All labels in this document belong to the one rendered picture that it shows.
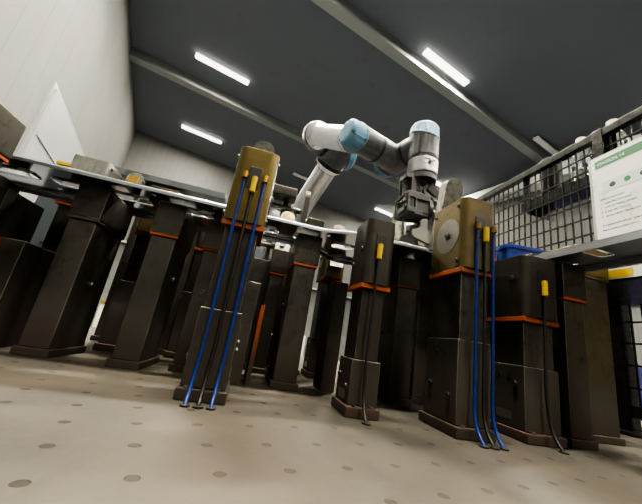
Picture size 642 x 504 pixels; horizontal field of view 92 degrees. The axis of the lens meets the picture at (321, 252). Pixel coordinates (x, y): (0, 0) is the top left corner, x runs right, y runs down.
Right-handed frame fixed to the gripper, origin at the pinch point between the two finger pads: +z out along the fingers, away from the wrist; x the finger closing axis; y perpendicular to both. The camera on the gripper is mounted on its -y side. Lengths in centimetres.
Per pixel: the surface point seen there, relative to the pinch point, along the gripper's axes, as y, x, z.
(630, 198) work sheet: -55, 9, -26
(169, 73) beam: 323, -604, -516
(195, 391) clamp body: 42, 22, 31
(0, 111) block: 76, 18, -1
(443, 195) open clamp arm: 7.4, 17.5, -6.0
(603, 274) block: -29.8, 17.2, 1.7
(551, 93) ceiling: -472, -345, -527
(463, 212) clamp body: 8.4, 24.5, 0.4
